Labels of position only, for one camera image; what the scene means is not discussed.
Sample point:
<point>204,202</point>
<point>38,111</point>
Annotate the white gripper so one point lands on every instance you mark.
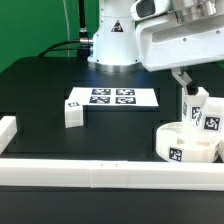
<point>165,44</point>

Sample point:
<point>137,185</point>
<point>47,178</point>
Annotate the white round stool seat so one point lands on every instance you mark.
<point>181,142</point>

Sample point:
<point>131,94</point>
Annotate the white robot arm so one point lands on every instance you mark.
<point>114,46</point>

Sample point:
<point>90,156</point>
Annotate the white marker sheet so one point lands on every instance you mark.
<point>144,97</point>

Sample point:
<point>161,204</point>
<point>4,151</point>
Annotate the white left barrier wall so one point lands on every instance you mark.
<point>8,129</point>

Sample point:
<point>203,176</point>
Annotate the white front barrier wall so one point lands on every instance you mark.
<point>111,174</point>

